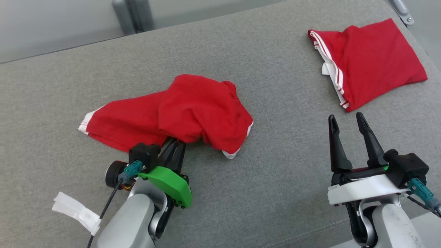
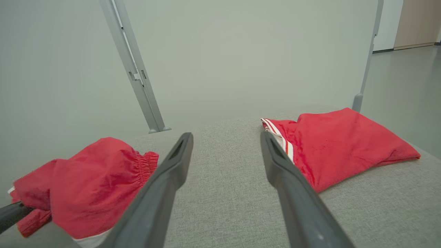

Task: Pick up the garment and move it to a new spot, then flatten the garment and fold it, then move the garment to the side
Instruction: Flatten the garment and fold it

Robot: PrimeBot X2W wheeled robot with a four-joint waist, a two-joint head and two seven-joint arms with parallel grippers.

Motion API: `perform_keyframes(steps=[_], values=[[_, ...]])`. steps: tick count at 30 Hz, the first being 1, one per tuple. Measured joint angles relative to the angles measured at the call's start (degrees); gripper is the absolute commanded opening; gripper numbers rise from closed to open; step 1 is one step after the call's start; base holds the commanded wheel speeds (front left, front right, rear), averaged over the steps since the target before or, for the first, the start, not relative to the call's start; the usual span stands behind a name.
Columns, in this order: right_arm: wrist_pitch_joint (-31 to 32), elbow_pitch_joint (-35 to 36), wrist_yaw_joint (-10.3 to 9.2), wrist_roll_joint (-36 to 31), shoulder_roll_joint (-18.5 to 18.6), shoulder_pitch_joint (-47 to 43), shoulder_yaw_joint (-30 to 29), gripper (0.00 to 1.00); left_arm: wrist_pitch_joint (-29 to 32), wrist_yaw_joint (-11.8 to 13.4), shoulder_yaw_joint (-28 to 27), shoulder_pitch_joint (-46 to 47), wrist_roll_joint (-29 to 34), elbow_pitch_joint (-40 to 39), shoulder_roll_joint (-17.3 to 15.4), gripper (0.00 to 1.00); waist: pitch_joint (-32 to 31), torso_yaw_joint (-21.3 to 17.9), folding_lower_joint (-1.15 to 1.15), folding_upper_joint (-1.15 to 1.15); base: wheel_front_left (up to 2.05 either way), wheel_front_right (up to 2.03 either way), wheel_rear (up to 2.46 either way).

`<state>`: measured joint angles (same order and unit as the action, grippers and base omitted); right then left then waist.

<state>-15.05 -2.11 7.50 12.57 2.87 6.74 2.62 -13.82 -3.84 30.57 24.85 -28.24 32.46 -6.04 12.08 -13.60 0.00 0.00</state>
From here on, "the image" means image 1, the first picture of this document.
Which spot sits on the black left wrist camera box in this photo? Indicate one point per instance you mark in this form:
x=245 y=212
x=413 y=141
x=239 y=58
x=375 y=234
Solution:
x=144 y=156

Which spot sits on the grey metal side frame bracket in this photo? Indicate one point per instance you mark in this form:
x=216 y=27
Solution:
x=401 y=12

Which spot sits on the grey metal upright post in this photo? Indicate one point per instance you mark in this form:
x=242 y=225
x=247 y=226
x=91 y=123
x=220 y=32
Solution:
x=134 y=15

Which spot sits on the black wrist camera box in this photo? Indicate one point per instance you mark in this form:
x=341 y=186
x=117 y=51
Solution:
x=144 y=156
x=408 y=167

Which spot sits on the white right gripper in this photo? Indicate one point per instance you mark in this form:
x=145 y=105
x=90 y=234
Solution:
x=361 y=191

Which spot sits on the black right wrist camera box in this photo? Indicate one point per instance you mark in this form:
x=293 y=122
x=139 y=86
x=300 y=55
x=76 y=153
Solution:
x=408 y=167

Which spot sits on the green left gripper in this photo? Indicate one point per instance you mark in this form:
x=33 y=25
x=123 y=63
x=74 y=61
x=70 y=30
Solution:
x=172 y=184

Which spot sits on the red Bulls 23 jersey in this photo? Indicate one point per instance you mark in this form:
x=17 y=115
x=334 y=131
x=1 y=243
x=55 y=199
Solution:
x=375 y=62

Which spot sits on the red shorts with white trim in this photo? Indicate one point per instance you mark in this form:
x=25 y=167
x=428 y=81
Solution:
x=193 y=110

